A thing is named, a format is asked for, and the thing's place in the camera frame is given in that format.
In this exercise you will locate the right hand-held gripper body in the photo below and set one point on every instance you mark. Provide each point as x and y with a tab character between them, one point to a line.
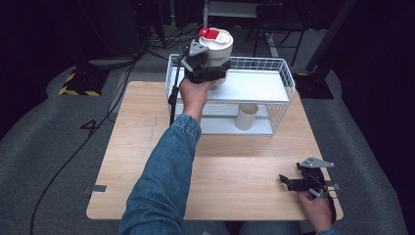
314	181

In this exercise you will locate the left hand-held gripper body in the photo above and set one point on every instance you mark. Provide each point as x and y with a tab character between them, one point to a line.
195	60

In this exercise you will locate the white cup with red lid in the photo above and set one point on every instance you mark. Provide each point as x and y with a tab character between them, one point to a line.
217	44

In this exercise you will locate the white paper cup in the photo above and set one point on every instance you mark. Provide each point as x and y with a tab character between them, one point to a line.
246	119

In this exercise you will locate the person's right hand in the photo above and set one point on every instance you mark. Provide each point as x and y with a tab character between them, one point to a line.
318	210

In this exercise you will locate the grey tape strip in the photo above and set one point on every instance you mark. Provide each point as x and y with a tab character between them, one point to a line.
334	186
98	188

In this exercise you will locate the person's right leg in jeans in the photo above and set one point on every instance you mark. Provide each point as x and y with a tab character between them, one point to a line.
270	229

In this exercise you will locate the black chair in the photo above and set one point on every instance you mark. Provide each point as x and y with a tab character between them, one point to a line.
280	23

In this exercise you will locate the black square stand base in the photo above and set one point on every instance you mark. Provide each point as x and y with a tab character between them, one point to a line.
314	86

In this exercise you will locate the black yellow striped stand base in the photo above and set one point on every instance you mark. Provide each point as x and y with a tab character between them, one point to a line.
83	83

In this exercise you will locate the black slanted stand pole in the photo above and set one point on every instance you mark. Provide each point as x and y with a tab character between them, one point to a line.
329	36

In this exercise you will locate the white desk frame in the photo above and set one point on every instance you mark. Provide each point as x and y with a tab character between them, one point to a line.
204	13

